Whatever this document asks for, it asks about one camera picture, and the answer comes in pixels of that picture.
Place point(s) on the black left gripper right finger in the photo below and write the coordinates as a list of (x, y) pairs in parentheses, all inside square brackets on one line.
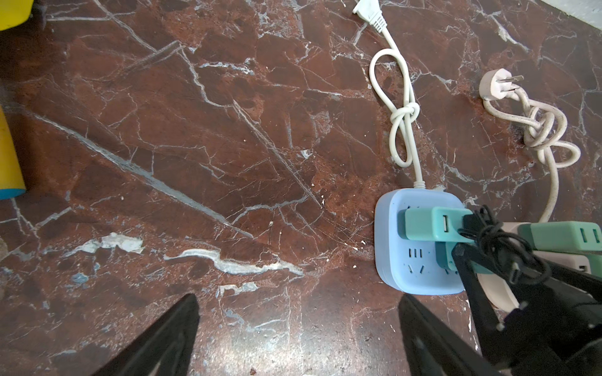
[(432, 348)]

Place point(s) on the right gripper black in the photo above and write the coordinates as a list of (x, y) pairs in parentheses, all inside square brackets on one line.
[(558, 334)]

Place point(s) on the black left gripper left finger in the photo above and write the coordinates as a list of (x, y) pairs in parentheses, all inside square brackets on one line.
[(165, 348)]

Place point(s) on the pink plug cube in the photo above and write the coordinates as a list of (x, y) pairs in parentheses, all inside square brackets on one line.
[(573, 261)]

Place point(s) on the light green plug cube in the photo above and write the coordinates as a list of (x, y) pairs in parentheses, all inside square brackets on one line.
[(567, 236)]

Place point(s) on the teal plug cube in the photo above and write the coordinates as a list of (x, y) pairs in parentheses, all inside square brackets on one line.
[(445, 260), (437, 224)]

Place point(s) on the blue square power strip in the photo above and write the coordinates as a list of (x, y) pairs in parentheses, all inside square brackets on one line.
[(411, 266)]

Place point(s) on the yellow toy shovel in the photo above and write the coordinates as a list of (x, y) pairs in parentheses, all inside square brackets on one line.
[(13, 14)]

